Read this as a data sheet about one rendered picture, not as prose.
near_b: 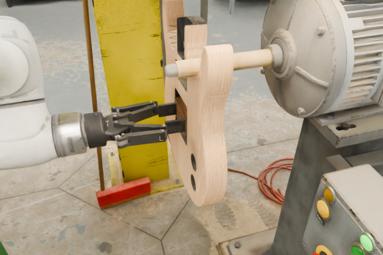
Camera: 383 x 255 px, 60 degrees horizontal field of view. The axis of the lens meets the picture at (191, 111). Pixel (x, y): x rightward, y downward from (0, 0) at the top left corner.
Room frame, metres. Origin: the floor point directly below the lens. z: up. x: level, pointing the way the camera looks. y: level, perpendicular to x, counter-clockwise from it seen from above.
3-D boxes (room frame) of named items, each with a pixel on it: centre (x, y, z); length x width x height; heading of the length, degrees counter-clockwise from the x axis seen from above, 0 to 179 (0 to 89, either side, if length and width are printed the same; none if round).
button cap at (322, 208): (0.36, -0.23, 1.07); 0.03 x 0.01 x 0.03; 16
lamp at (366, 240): (0.28, -0.25, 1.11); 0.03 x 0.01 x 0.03; 16
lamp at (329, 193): (0.36, -0.22, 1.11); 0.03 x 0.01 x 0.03; 16
